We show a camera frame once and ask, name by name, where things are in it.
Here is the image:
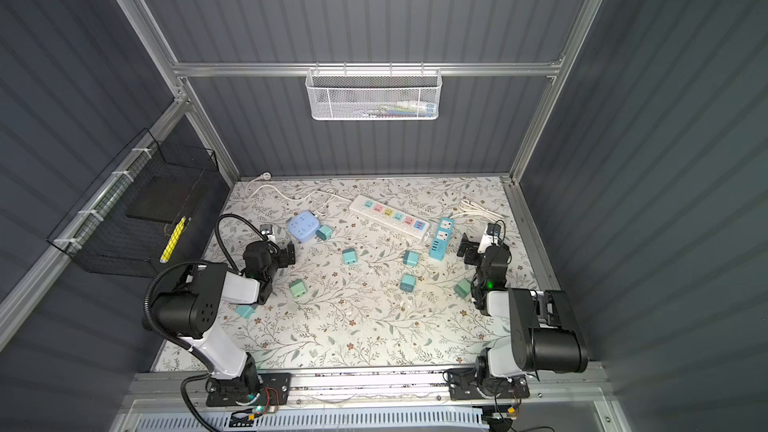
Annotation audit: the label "green charger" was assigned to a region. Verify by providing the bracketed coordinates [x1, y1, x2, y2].
[453, 278, 472, 300]
[289, 279, 308, 299]

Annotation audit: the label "teal usb power strip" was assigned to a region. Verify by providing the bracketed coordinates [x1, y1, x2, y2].
[429, 218, 454, 261]

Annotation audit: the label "teal charger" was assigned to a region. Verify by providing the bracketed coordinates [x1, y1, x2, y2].
[342, 248, 358, 265]
[315, 225, 333, 241]
[403, 250, 420, 267]
[234, 305, 256, 319]
[399, 274, 418, 293]

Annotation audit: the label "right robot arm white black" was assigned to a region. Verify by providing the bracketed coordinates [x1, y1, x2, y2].
[446, 235, 589, 400]

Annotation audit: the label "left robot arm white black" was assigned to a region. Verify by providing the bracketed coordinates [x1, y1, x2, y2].
[143, 241, 296, 405]

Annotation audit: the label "blue square socket cube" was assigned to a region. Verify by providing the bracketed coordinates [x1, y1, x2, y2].
[287, 211, 320, 243]

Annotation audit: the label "teal charger beside blue cube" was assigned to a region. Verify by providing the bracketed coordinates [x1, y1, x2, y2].
[315, 225, 333, 241]

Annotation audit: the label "yellow marker pen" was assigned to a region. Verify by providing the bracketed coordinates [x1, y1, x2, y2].
[159, 216, 187, 264]

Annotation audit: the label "floral table mat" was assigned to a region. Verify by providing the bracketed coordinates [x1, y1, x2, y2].
[152, 176, 541, 372]

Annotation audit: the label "black pad in basket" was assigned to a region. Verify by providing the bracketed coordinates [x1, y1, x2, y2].
[126, 177, 194, 224]

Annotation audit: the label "white multicolour power strip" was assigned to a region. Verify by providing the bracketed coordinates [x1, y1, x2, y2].
[349, 195, 430, 241]

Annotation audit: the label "pens in white basket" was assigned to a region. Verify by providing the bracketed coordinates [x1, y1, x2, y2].
[353, 101, 438, 119]

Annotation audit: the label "white bundled cable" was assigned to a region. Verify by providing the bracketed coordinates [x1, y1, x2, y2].
[449, 199, 505, 223]

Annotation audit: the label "white power strip cord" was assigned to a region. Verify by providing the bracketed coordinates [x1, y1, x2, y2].
[245, 171, 355, 211]

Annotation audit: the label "black wire basket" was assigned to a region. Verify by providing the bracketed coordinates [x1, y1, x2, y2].
[48, 134, 222, 278]

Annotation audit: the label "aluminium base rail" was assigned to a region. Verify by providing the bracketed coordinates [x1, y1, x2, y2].
[118, 362, 615, 414]

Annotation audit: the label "white wire mesh basket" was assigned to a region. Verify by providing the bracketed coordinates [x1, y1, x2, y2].
[305, 71, 443, 121]

